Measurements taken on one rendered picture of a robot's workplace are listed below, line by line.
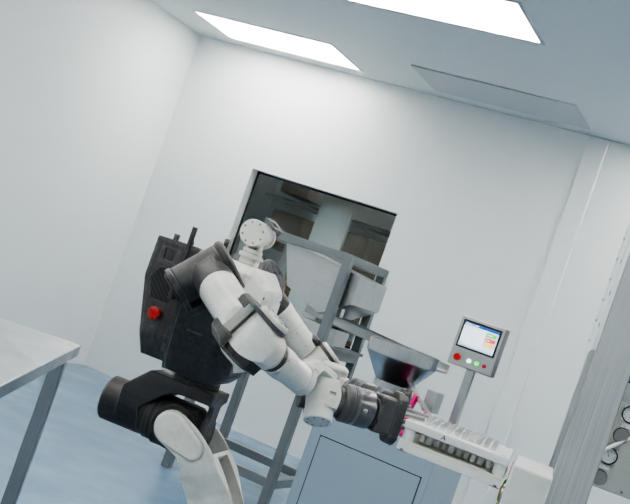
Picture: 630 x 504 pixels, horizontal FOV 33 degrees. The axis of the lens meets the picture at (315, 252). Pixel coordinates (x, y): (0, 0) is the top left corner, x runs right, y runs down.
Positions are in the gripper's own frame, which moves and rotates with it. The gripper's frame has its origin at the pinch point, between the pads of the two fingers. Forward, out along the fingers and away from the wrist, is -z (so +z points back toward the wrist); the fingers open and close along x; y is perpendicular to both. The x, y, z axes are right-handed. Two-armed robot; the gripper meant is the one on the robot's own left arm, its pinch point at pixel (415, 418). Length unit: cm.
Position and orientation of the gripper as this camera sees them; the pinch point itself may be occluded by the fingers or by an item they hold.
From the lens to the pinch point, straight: 263.0
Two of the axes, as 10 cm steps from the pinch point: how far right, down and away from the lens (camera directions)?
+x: -3.1, 9.5, -0.2
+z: -8.9, -2.8, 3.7
